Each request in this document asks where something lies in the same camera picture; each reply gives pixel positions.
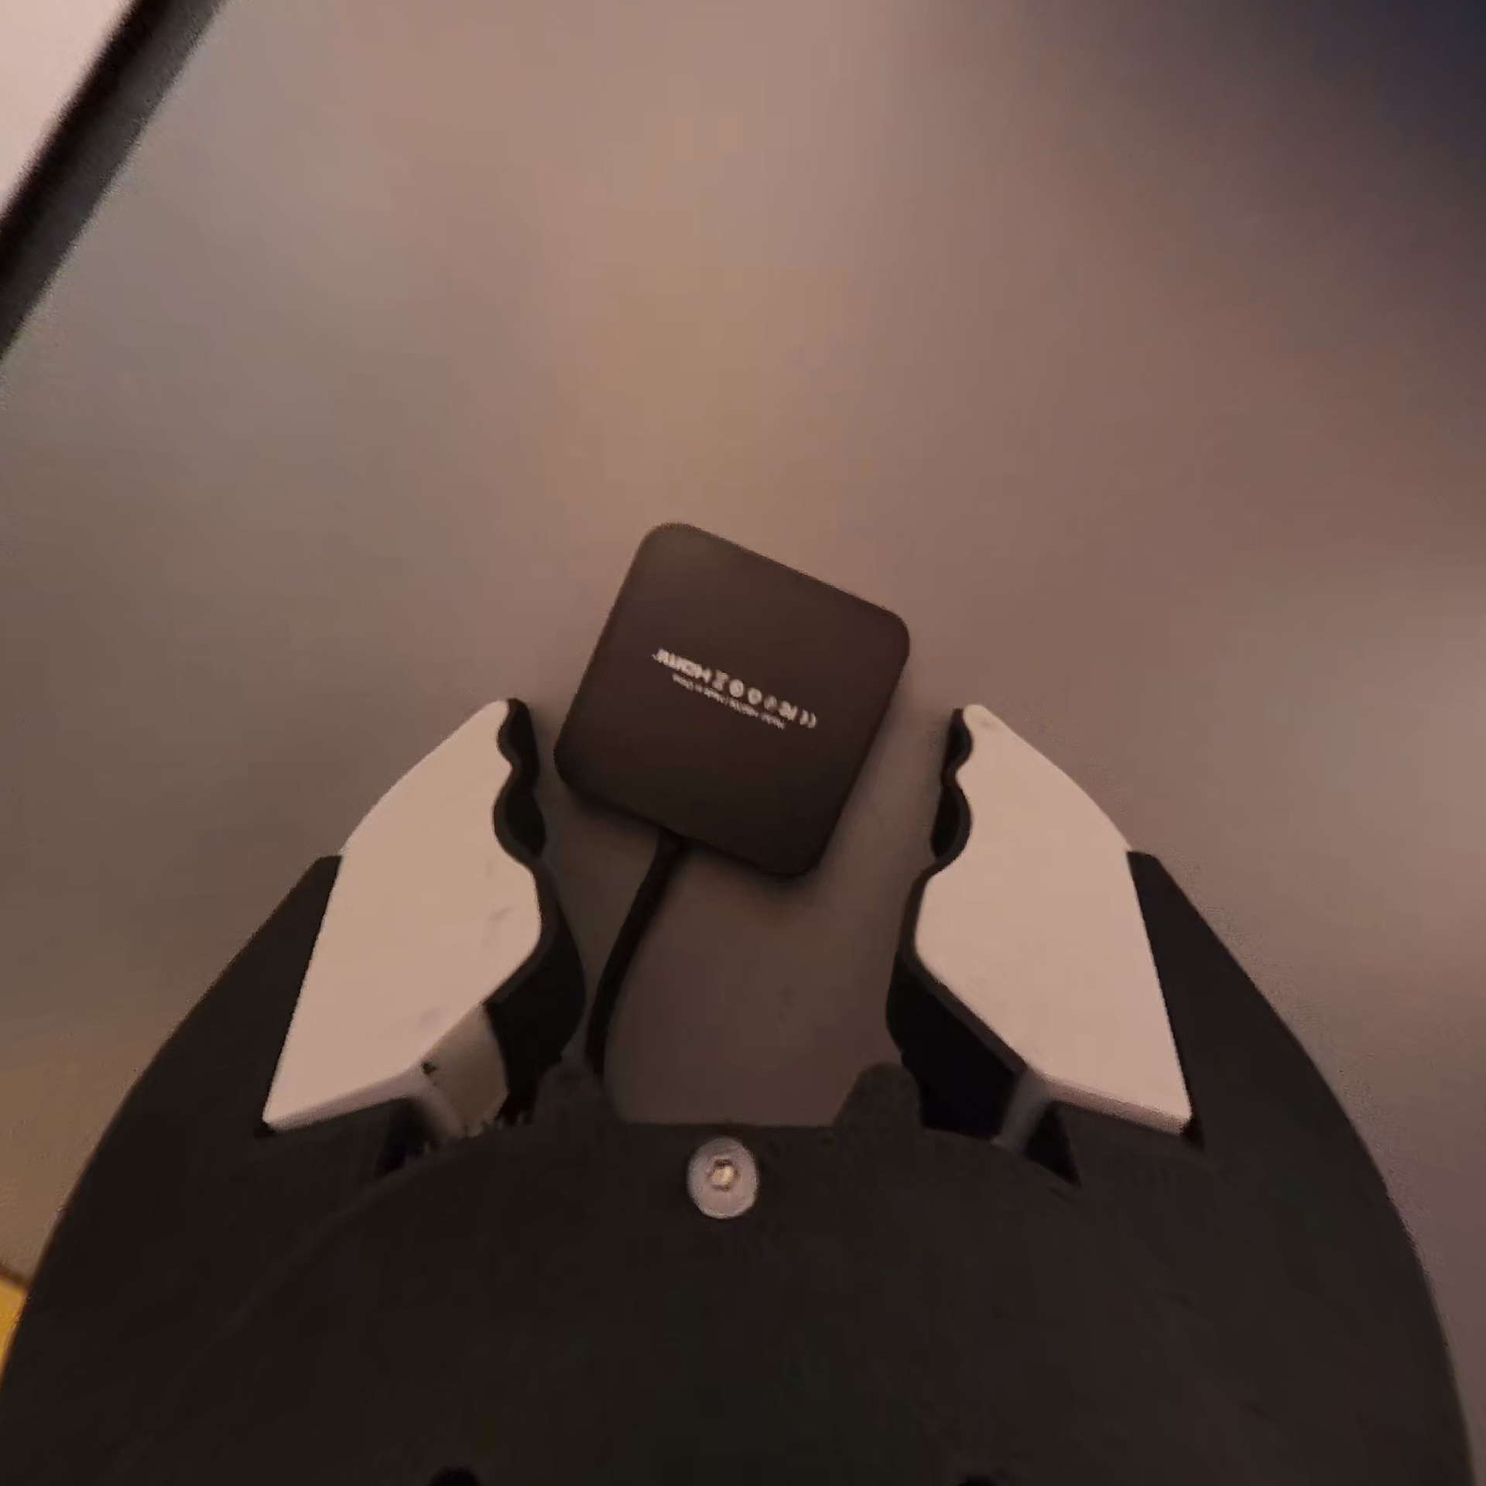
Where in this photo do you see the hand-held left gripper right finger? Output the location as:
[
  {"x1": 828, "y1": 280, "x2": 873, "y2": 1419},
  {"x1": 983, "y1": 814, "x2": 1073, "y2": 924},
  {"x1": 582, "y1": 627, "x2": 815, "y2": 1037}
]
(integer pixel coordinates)
[{"x1": 888, "y1": 705, "x2": 1195, "y2": 1147}]

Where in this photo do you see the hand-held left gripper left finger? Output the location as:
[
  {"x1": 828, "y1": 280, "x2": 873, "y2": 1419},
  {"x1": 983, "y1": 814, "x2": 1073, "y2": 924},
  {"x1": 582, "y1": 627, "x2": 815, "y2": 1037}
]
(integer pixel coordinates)
[{"x1": 265, "y1": 699, "x2": 583, "y2": 1138}]

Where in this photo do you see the black adapter cable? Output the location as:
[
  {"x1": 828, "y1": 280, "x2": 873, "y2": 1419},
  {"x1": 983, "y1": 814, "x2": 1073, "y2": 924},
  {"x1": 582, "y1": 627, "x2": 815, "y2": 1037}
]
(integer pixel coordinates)
[{"x1": 575, "y1": 830, "x2": 693, "y2": 1085}]

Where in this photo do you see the black square hdmi adapter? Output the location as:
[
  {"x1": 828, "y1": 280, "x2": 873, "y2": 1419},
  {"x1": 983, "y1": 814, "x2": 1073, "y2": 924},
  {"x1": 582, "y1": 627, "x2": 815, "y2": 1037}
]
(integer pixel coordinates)
[{"x1": 553, "y1": 522, "x2": 911, "y2": 880}]

